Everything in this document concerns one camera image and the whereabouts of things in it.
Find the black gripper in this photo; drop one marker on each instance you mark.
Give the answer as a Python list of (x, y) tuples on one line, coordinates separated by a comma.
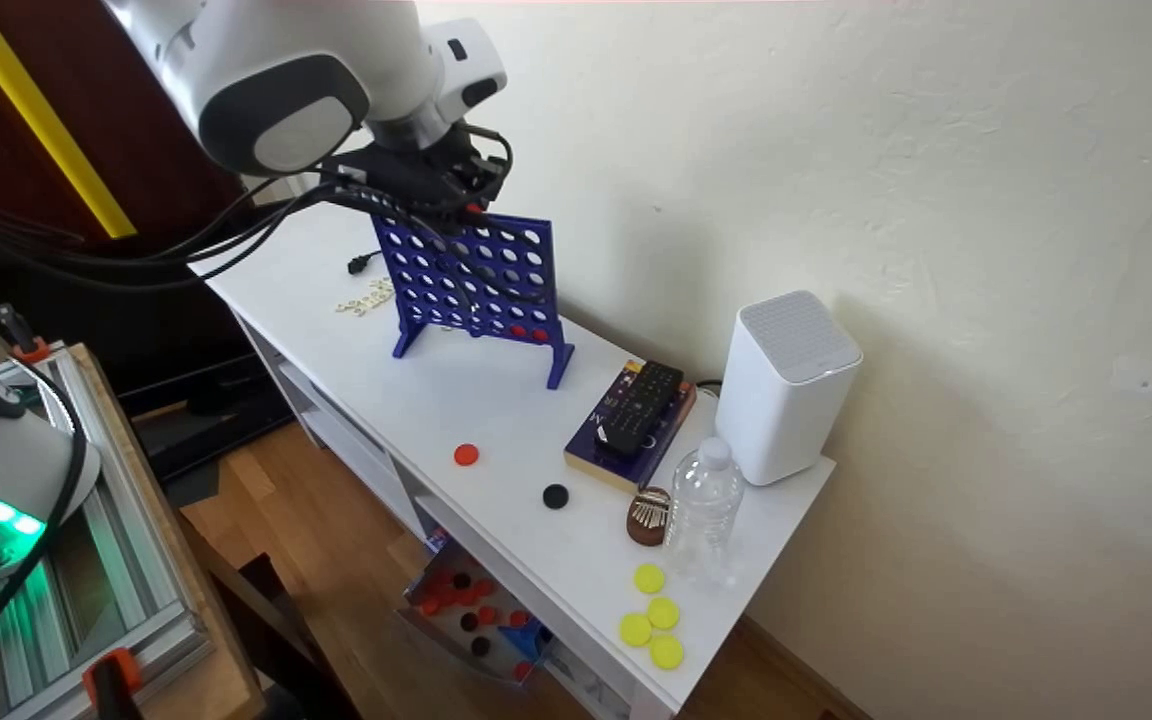
[(449, 162)]

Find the orange game disc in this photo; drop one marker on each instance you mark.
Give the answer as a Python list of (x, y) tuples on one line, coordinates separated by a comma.
[(541, 333), (521, 333), (475, 210), (464, 455)]

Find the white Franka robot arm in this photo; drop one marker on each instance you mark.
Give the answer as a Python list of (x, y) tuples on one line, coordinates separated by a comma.
[(271, 65)]

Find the cream letter tile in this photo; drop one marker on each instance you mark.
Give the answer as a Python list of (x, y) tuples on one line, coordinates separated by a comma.
[(371, 302), (384, 299)]

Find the blue connect four grid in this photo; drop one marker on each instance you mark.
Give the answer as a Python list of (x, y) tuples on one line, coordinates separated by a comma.
[(557, 363)]

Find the black remote control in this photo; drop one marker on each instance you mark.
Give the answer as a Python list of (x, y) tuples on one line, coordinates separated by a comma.
[(638, 406)]

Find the black game disc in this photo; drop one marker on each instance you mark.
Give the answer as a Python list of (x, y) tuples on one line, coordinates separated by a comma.
[(557, 498)]

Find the black desk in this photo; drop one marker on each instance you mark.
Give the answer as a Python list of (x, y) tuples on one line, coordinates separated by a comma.
[(136, 333)]

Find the brown oval wooden piece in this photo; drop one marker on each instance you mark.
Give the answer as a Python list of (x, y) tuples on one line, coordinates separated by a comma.
[(649, 516)]

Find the white speaker box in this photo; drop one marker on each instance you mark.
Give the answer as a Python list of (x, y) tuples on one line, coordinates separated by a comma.
[(782, 385)]

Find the clear plastic bottle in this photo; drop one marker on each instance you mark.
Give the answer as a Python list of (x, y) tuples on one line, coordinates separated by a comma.
[(705, 506)]

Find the dark brown wooden door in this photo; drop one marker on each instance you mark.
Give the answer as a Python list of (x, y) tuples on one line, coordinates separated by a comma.
[(71, 145)]

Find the yellow game disc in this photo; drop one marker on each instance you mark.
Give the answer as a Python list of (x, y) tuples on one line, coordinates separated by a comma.
[(661, 612), (649, 576), (665, 654), (634, 628)]

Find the colourful game box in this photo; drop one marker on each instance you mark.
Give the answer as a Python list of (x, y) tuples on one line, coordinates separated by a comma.
[(478, 620)]

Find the yellow diagonal bar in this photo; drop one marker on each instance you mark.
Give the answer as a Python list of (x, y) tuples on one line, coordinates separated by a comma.
[(30, 113)]

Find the orange clamp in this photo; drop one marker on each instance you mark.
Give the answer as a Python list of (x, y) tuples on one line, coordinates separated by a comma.
[(111, 675), (33, 351)]

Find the aluminium rail frame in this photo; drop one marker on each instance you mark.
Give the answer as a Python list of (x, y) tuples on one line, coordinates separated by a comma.
[(111, 575)]

